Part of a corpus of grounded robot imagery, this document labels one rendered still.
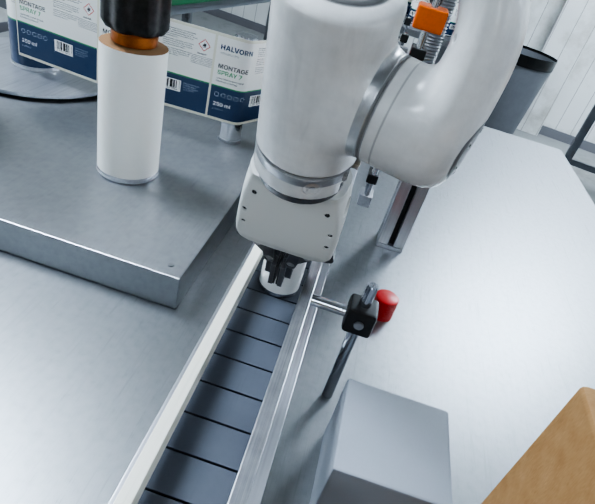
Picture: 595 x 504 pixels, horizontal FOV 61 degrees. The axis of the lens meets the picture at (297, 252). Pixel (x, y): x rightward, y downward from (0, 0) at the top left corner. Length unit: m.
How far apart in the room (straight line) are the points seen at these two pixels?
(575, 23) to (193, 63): 4.46
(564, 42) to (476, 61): 4.85
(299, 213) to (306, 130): 0.11
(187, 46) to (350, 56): 0.62
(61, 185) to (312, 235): 0.42
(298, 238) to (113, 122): 0.36
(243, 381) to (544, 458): 0.30
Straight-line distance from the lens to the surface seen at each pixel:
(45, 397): 0.57
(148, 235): 0.68
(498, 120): 4.74
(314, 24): 0.32
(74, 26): 1.03
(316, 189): 0.40
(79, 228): 0.69
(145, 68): 0.72
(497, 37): 0.32
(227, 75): 0.92
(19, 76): 1.10
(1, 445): 0.54
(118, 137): 0.75
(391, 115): 0.33
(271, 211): 0.46
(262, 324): 0.58
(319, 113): 0.34
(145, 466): 0.42
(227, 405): 0.50
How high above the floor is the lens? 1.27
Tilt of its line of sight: 34 degrees down
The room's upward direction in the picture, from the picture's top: 16 degrees clockwise
